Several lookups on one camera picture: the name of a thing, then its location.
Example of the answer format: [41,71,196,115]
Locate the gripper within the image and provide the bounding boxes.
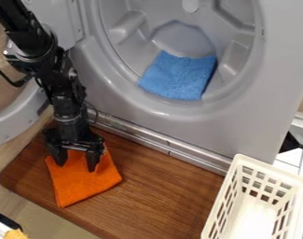
[41,114,106,173]

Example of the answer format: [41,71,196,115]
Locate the blue cloth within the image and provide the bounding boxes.
[137,49,219,102]

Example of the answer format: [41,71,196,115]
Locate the washing machine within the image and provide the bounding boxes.
[0,0,303,177]

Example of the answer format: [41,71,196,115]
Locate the orange cloth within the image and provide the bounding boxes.
[44,146,124,209]

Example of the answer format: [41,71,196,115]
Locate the white basket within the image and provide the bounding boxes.
[200,153,303,239]

